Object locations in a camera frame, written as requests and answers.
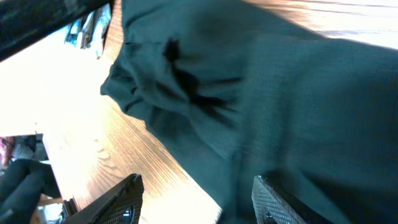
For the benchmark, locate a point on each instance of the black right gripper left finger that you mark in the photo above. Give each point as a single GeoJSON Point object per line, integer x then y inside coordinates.
{"type": "Point", "coordinates": [120, 204]}

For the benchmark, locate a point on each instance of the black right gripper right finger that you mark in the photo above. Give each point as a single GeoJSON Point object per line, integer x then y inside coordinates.
{"type": "Point", "coordinates": [271, 207]}

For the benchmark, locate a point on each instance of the black t-shirt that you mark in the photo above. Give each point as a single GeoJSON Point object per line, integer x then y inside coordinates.
{"type": "Point", "coordinates": [234, 91]}

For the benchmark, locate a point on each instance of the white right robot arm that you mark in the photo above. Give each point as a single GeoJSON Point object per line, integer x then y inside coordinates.
{"type": "Point", "coordinates": [24, 181]}

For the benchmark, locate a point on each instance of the folded light blue jeans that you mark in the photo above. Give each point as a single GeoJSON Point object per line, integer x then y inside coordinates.
{"type": "Point", "coordinates": [88, 32]}

